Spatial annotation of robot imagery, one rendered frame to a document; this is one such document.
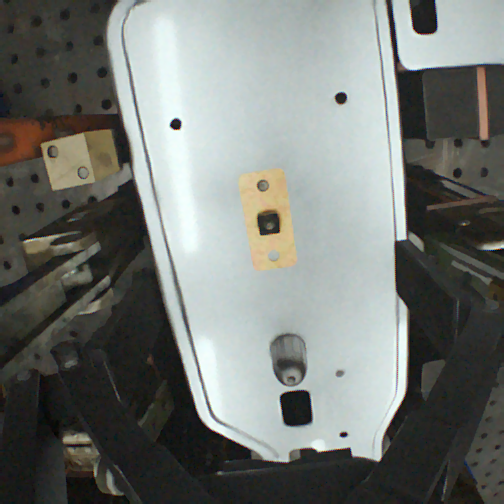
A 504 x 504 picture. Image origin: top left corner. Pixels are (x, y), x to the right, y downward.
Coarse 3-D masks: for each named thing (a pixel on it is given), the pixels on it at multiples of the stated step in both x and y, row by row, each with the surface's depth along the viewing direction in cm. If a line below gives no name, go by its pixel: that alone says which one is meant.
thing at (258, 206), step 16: (240, 176) 31; (256, 176) 31; (272, 176) 31; (240, 192) 32; (256, 192) 32; (272, 192) 32; (256, 208) 32; (272, 208) 32; (288, 208) 32; (256, 224) 33; (288, 224) 32; (256, 240) 33; (272, 240) 33; (288, 240) 33; (256, 256) 33; (288, 256) 33
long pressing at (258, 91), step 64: (128, 0) 27; (192, 0) 27; (256, 0) 27; (320, 0) 27; (384, 0) 27; (128, 64) 28; (192, 64) 29; (256, 64) 29; (320, 64) 28; (384, 64) 29; (128, 128) 30; (192, 128) 30; (256, 128) 30; (320, 128) 30; (384, 128) 30; (192, 192) 32; (320, 192) 32; (384, 192) 32; (192, 256) 34; (320, 256) 34; (384, 256) 34; (192, 320) 36; (256, 320) 36; (320, 320) 36; (384, 320) 36; (192, 384) 38; (256, 384) 38; (320, 384) 38; (384, 384) 38; (256, 448) 41; (320, 448) 41
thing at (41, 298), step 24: (48, 264) 25; (72, 264) 25; (24, 288) 21; (48, 288) 24; (72, 288) 28; (96, 288) 28; (0, 312) 19; (24, 312) 22; (48, 312) 24; (72, 312) 25; (0, 336) 20; (24, 336) 22; (48, 336) 22; (0, 360) 19; (24, 360) 20; (0, 384) 16; (0, 408) 15
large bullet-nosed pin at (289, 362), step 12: (288, 336) 36; (276, 348) 35; (288, 348) 34; (300, 348) 35; (276, 360) 34; (288, 360) 33; (300, 360) 33; (276, 372) 33; (288, 372) 32; (300, 372) 32; (288, 384) 33
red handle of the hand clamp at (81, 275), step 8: (80, 264) 27; (88, 264) 28; (72, 272) 27; (80, 272) 27; (88, 272) 27; (64, 280) 27; (72, 280) 27; (80, 280) 27; (88, 280) 28; (0, 288) 25; (64, 288) 27
